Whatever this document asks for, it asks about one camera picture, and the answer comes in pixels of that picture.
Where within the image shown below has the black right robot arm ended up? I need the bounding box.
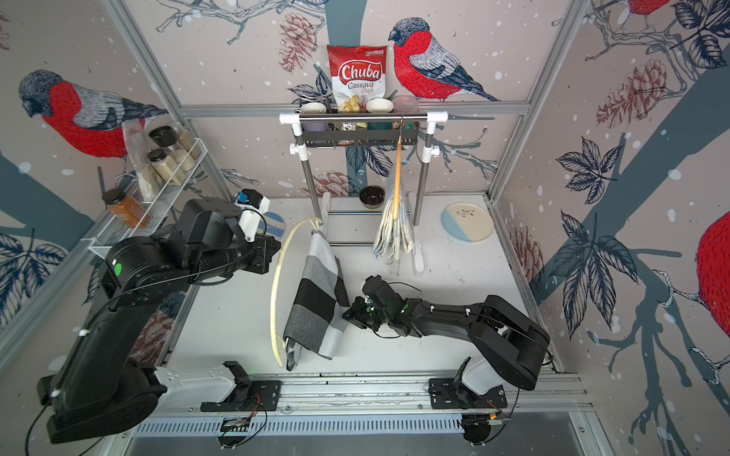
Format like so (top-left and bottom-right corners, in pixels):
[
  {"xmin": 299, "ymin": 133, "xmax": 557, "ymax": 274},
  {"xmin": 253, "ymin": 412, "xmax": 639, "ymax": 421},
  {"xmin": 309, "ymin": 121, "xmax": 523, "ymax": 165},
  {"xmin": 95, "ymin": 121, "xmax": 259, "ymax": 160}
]
[{"xmin": 343, "ymin": 275, "xmax": 551, "ymax": 391}]

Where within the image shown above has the cream and blue plate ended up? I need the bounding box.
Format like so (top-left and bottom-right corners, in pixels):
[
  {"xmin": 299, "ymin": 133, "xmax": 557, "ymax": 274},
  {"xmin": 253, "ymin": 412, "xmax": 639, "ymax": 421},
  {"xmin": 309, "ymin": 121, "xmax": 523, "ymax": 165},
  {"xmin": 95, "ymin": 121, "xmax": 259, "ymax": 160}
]
[{"xmin": 440, "ymin": 201, "xmax": 494, "ymax": 243}]

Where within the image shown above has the blue cream plaid scarf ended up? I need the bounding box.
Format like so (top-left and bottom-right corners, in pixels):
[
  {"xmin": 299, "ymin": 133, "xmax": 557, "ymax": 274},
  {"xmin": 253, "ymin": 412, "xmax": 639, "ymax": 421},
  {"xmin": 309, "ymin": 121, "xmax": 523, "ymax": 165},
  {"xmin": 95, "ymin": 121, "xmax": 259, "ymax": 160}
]
[{"xmin": 372, "ymin": 190, "xmax": 414, "ymax": 276}]

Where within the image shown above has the blue striped round plate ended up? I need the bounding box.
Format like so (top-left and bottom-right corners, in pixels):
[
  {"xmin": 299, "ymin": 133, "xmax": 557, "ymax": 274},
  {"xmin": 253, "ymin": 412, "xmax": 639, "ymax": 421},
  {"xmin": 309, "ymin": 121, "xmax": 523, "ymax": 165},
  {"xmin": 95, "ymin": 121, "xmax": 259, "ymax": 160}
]
[{"xmin": 263, "ymin": 212, "xmax": 286, "ymax": 241}]

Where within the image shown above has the small black bowl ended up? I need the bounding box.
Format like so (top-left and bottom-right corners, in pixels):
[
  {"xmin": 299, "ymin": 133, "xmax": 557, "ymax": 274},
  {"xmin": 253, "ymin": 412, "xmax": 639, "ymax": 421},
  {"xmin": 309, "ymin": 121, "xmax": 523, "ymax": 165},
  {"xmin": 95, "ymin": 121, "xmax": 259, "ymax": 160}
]
[{"xmin": 359, "ymin": 185, "xmax": 385, "ymax": 209}]

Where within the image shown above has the white steel clothes rack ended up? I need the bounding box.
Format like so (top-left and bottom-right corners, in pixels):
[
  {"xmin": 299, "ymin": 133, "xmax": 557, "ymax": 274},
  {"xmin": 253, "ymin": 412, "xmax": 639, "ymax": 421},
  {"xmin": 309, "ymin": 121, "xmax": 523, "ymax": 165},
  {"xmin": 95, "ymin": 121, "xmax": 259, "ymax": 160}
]
[{"xmin": 279, "ymin": 110, "xmax": 449, "ymax": 275}]

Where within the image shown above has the black lid spice jar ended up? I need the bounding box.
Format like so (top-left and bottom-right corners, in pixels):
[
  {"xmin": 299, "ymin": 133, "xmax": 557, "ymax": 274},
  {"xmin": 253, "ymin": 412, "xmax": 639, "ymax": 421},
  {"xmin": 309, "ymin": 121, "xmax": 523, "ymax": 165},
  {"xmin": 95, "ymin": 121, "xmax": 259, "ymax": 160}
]
[
  {"xmin": 148, "ymin": 148, "xmax": 184, "ymax": 186},
  {"xmin": 148, "ymin": 125, "xmax": 196, "ymax": 173}
]

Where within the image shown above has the black grey checkered scarf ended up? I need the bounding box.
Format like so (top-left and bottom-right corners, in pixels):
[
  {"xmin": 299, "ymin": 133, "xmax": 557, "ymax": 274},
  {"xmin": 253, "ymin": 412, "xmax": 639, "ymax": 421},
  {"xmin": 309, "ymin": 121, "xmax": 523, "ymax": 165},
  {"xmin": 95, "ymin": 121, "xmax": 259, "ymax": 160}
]
[{"xmin": 283, "ymin": 231, "xmax": 350, "ymax": 372}]

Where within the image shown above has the orange wooden hanger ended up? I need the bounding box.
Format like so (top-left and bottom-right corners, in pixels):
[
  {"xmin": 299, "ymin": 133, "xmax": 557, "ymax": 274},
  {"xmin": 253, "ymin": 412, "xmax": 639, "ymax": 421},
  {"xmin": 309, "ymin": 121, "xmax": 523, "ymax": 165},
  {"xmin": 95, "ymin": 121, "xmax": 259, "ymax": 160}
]
[{"xmin": 393, "ymin": 116, "xmax": 404, "ymax": 223}]

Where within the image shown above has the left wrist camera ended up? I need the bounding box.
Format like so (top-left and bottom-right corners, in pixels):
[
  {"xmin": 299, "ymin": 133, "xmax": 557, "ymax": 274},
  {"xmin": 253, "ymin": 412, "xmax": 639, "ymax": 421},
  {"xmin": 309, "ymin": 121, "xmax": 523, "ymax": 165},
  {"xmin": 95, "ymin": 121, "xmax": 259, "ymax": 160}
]
[{"xmin": 234, "ymin": 188, "xmax": 270, "ymax": 243}]

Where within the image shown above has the black wall shelf basket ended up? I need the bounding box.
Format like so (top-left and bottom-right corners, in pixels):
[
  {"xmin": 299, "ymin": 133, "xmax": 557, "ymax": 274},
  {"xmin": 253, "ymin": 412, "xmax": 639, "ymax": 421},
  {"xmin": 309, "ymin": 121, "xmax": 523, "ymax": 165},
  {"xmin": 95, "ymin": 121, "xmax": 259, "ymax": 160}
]
[{"xmin": 291, "ymin": 112, "xmax": 428, "ymax": 147}]

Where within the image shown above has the white wire spice rack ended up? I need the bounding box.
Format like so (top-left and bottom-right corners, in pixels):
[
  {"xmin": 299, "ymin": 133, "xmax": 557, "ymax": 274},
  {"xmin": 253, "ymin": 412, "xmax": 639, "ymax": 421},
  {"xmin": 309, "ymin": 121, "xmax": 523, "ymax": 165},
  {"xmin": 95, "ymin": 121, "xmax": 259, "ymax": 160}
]
[{"xmin": 82, "ymin": 138, "xmax": 208, "ymax": 258}]

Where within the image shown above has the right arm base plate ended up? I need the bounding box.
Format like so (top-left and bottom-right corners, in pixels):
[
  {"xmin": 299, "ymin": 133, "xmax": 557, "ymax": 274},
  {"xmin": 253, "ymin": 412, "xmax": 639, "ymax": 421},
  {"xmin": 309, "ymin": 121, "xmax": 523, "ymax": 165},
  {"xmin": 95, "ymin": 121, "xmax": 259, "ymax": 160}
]
[{"xmin": 428, "ymin": 378, "xmax": 508, "ymax": 410}]

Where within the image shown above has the red Chuba chips bag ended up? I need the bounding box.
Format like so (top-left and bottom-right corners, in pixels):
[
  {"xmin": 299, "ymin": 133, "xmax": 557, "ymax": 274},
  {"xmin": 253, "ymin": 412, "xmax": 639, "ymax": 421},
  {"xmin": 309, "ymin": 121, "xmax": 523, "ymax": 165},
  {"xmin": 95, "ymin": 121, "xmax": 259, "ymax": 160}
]
[{"xmin": 327, "ymin": 46, "xmax": 388, "ymax": 112}]

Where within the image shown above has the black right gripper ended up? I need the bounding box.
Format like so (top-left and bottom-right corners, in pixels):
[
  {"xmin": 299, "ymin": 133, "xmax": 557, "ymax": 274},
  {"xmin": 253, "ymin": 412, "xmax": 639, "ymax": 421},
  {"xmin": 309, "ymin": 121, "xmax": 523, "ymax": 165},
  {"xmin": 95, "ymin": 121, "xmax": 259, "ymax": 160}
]
[{"xmin": 339, "ymin": 298, "xmax": 392, "ymax": 333}]

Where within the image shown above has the cream wooden hanger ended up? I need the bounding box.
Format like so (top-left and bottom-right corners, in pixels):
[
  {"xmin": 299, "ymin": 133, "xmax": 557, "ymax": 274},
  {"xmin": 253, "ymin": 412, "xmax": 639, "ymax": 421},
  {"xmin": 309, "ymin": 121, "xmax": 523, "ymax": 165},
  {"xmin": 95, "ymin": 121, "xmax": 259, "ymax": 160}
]
[{"xmin": 269, "ymin": 217, "xmax": 324, "ymax": 369}]

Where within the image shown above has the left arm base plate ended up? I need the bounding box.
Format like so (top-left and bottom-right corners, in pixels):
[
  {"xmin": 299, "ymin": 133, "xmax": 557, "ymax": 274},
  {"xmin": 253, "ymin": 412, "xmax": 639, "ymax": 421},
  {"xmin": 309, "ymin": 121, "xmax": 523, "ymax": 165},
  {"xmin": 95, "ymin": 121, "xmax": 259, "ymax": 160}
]
[{"xmin": 200, "ymin": 380, "xmax": 283, "ymax": 413}]

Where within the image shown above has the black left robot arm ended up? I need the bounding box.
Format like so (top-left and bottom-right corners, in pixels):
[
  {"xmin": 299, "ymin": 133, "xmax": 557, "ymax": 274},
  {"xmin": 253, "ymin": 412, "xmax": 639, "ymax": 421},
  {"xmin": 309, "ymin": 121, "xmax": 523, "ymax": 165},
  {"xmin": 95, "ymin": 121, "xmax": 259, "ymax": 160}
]
[{"xmin": 37, "ymin": 198, "xmax": 281, "ymax": 444}]

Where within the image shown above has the orange spice jar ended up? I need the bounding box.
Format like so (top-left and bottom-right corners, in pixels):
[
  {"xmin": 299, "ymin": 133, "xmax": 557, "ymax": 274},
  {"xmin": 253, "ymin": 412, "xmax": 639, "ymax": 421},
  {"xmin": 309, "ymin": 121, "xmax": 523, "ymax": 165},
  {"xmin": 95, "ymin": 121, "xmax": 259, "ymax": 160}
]
[{"xmin": 102, "ymin": 188, "xmax": 150, "ymax": 229}]

